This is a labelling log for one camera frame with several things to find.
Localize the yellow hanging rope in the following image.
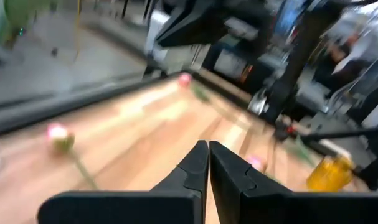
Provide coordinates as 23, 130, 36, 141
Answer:
72, 0, 83, 63

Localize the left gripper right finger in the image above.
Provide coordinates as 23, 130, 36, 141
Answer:
209, 141, 378, 224

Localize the yellow glass vase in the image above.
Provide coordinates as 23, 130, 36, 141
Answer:
306, 154, 354, 192

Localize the thin black rod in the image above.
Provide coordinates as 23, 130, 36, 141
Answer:
300, 126, 378, 144

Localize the pink artificial tulip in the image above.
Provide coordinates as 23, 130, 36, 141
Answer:
246, 154, 283, 184
177, 73, 252, 128
47, 123, 99, 191

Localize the person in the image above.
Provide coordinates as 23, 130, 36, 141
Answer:
319, 18, 378, 82

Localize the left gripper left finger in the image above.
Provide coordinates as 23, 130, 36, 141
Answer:
37, 139, 210, 224

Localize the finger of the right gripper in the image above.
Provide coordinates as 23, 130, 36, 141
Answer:
156, 0, 230, 48

